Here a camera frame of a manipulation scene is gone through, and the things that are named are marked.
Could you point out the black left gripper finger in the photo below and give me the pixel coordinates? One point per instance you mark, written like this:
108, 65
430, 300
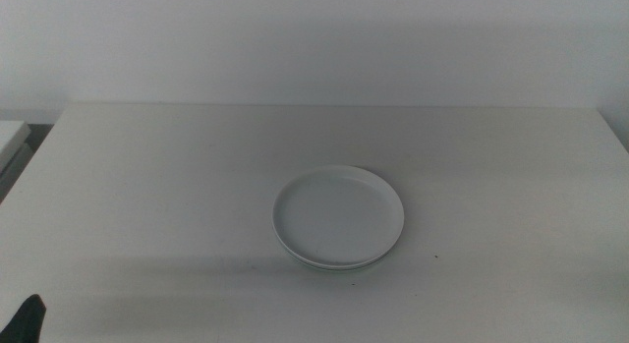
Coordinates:
24, 325

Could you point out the green shallow bowl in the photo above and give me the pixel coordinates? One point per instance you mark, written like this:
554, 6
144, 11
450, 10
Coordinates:
319, 268

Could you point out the white shallow bowl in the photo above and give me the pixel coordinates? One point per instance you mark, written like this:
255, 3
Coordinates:
339, 215

